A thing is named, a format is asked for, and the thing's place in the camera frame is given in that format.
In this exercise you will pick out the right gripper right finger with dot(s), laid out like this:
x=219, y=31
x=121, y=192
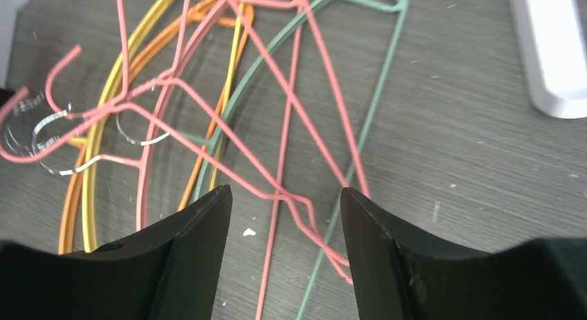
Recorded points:
x=401, y=271

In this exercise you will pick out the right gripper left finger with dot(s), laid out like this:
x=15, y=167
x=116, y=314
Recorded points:
x=168, y=270

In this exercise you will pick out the yellow plastic hanger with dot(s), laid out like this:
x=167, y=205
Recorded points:
x=205, y=11

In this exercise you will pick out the orange plastic hanger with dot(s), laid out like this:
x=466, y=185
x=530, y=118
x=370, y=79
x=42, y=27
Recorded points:
x=80, y=195

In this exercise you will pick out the silver metal clothes rack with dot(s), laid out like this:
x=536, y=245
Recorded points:
x=553, y=54

